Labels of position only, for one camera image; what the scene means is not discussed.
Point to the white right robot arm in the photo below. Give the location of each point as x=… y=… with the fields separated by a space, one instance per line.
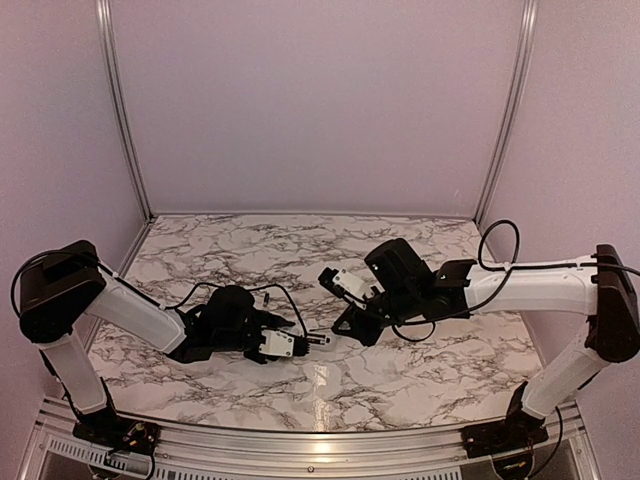
x=595 y=286

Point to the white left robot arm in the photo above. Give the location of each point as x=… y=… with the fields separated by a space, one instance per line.
x=55 y=288

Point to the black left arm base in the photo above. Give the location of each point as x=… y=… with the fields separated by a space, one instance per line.
x=117 y=433

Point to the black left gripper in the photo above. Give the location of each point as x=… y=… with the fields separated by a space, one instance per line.
x=273 y=319

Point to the aluminium frame right post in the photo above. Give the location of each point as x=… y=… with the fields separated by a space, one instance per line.
x=514 y=97

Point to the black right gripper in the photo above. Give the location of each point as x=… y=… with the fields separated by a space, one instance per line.
x=364 y=332

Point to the aluminium frame left post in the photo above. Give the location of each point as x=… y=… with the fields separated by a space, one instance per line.
x=108 y=45

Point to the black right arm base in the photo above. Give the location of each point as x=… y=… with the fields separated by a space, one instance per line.
x=516 y=431

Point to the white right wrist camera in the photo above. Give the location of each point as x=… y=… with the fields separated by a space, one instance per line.
x=343 y=284

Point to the aluminium front rail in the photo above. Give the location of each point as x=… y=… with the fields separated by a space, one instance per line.
x=189 y=451

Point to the aluminium frame post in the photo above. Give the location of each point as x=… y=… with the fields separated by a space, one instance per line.
x=514 y=97
x=108 y=45

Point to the white remote control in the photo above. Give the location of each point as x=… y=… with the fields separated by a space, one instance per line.
x=306 y=347

